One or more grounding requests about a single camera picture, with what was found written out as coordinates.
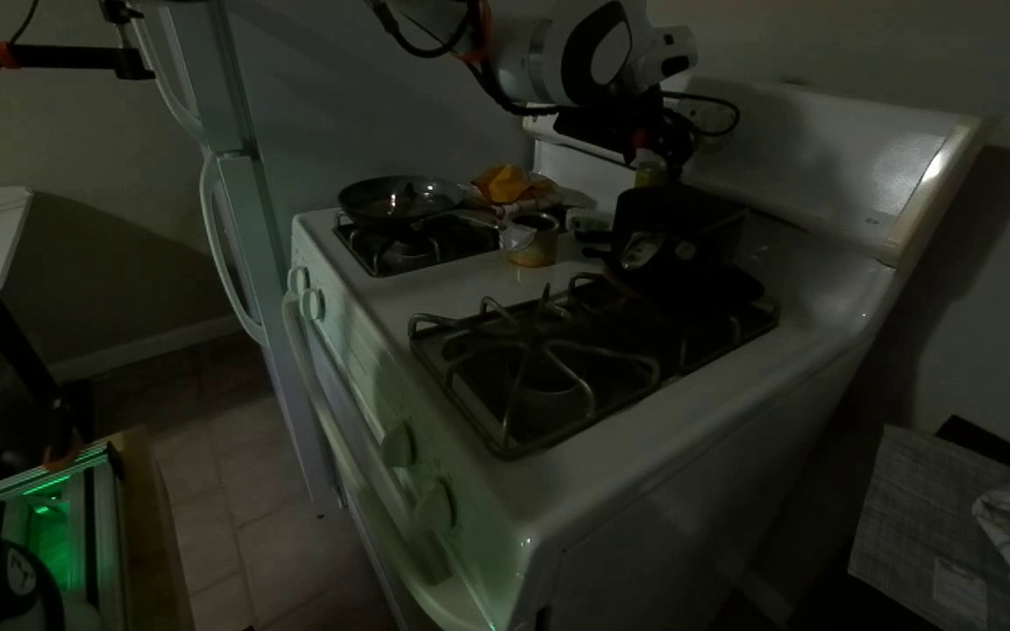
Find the black burner grate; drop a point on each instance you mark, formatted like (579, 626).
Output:
(536, 372)
(413, 248)

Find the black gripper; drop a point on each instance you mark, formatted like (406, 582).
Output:
(629, 125)

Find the yellow bottle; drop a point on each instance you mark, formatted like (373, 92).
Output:
(651, 171)

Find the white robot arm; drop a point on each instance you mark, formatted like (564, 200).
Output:
(591, 65)

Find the left black burner grate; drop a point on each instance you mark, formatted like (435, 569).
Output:
(413, 248)

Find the right black burner grate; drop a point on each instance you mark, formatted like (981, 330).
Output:
(536, 372)

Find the small metal cup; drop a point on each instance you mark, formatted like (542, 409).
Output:
(531, 238)

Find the white stove knob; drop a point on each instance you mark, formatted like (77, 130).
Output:
(403, 446)

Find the white gas stove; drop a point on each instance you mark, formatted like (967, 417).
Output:
(603, 444)

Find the grey frying pan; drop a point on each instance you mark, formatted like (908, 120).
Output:
(397, 198)

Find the black cooking pot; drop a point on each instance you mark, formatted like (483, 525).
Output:
(663, 228)

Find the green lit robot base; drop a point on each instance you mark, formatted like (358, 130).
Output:
(64, 549)

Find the plastic bag with bread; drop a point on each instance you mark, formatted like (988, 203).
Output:
(511, 186)

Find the black camera stand bar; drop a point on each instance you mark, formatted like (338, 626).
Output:
(129, 65)

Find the white refrigerator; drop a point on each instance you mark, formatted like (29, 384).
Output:
(197, 79)

